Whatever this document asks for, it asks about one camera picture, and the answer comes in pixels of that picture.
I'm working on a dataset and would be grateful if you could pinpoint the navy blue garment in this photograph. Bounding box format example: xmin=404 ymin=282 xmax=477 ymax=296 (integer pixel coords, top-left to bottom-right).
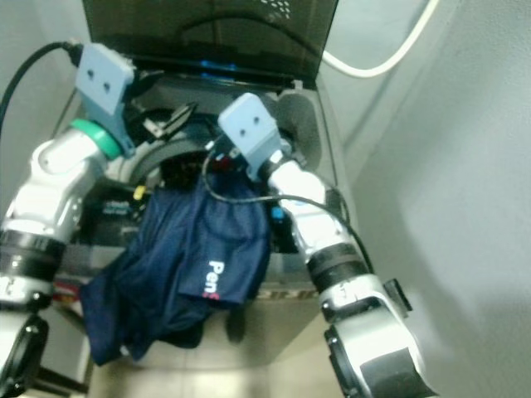
xmin=80 ymin=170 xmax=273 ymax=366

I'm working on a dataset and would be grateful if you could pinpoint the grey top-load washing machine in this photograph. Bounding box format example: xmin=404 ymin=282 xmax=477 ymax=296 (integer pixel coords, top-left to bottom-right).
xmin=50 ymin=66 xmax=353 ymax=366

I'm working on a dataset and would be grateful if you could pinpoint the tinted transparent washer lid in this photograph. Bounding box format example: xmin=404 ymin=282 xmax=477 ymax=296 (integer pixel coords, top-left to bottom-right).
xmin=81 ymin=0 xmax=339 ymax=84

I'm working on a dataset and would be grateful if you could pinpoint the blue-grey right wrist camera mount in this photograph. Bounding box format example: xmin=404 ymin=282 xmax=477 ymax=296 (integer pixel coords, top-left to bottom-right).
xmin=217 ymin=91 xmax=285 ymax=179

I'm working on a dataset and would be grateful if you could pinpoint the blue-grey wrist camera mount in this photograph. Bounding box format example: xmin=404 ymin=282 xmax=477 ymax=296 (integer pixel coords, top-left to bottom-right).
xmin=75 ymin=41 xmax=136 ymax=158
xmin=217 ymin=91 xmax=285 ymax=179

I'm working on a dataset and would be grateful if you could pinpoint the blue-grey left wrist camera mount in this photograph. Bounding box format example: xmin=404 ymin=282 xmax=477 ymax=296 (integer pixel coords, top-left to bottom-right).
xmin=75 ymin=41 xmax=136 ymax=158

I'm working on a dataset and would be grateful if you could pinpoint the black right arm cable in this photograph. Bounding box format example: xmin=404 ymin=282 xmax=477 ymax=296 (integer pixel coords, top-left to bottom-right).
xmin=201 ymin=153 xmax=374 ymax=274

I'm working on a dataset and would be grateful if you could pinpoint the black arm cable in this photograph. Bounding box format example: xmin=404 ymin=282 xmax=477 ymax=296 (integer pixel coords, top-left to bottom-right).
xmin=201 ymin=153 xmax=374 ymax=274
xmin=0 ymin=41 xmax=84 ymax=142

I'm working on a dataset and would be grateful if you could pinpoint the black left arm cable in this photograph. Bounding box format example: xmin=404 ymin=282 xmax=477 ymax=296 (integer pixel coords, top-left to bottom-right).
xmin=0 ymin=41 xmax=84 ymax=142

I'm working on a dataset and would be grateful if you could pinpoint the white hose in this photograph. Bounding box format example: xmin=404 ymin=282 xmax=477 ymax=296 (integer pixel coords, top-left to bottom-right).
xmin=322 ymin=0 xmax=441 ymax=80

